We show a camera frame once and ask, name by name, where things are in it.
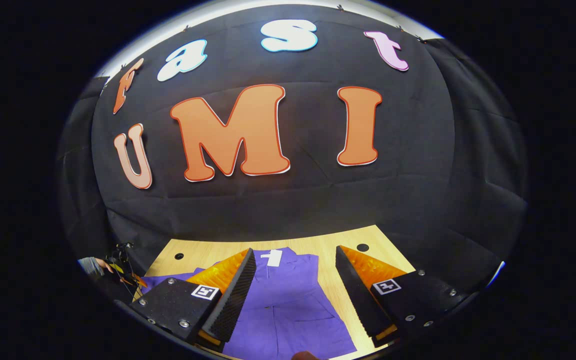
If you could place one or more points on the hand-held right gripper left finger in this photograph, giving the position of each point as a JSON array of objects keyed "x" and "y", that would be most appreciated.
[{"x": 233, "y": 305}]

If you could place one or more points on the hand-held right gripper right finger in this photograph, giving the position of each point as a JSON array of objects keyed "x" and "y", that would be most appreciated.
[{"x": 358, "y": 305}]

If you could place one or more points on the purple shirt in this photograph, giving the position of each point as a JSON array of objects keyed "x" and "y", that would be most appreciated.
[{"x": 288, "y": 300}]

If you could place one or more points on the black backdrop cloth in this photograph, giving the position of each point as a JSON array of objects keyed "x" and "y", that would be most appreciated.
[{"x": 293, "y": 205}]

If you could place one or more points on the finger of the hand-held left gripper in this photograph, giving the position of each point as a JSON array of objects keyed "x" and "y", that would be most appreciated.
[{"x": 135, "y": 281}]

